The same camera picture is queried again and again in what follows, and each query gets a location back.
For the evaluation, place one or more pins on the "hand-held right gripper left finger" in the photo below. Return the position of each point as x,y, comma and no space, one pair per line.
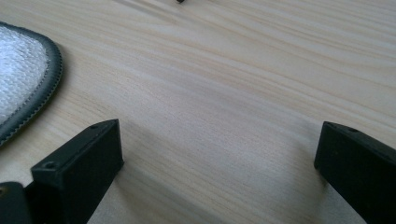
81,168

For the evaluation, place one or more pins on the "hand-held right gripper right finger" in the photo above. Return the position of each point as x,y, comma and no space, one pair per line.
358,168

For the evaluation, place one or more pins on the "white mat with dark trim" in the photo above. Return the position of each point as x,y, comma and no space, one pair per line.
21,71

